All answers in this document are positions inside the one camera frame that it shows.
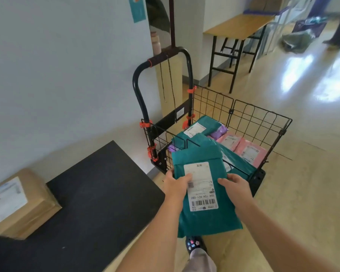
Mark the black low metal table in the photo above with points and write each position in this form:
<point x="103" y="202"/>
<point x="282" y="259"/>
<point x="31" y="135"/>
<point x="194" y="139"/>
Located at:
<point x="96" y="201"/>

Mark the purple mailer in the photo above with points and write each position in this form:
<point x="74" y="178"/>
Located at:
<point x="172" y="148"/>
<point x="219" y="133"/>

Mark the dark brown door frame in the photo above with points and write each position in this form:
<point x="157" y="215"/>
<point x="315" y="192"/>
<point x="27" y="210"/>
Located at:
<point x="172" y="22"/>

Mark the person's right hand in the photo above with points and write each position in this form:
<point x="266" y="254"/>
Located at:
<point x="238" y="192"/>

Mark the grey-green bag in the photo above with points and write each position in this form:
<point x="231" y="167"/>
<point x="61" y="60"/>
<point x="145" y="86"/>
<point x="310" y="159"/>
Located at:
<point x="297" y="42"/>

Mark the person's beige trousers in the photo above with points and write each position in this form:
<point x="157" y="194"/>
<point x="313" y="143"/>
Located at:
<point x="199" y="262"/>

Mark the teal wall poster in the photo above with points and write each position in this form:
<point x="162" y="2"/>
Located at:
<point x="137" y="11"/>

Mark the small brown cardboard box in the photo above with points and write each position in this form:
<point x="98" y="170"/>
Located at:
<point x="36" y="206"/>

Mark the beige cabinet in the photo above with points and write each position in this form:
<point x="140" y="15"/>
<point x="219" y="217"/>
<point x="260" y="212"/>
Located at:
<point x="178" y="82"/>

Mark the person's left forearm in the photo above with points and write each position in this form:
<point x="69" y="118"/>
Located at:
<point x="153" y="240"/>

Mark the pink bottle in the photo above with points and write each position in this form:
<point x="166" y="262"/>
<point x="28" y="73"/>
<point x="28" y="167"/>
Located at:
<point x="155" y="45"/>

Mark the person's right forearm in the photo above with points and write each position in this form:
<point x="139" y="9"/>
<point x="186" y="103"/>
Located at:
<point x="280" y="240"/>

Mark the dark patterned slipper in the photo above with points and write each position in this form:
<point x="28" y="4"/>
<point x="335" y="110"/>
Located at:
<point x="195" y="243"/>

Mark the dark green draped cloth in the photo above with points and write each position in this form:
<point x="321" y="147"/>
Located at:
<point x="158" y="14"/>

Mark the dark plastic crate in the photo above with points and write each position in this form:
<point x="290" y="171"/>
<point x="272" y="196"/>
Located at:
<point x="310" y="26"/>

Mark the wooden table black legs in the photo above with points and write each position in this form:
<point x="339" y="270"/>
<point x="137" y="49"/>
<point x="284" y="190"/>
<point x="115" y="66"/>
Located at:
<point x="238" y="25"/>

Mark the tall brown cardboard box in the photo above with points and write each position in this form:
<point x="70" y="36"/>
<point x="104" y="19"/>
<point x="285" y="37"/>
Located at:
<point x="269" y="3"/>

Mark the person's left hand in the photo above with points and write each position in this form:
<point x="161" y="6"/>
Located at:
<point x="175" y="189"/>

